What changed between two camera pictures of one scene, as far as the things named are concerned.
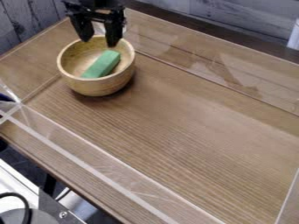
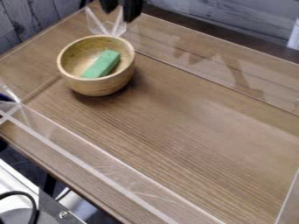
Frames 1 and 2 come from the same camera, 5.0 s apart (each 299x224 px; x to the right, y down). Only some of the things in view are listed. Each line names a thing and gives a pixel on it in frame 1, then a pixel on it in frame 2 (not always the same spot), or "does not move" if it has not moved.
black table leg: x=49 y=185 does not move
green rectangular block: x=103 y=64 does not move
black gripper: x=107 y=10 -> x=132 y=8
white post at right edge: x=294 y=39 does not move
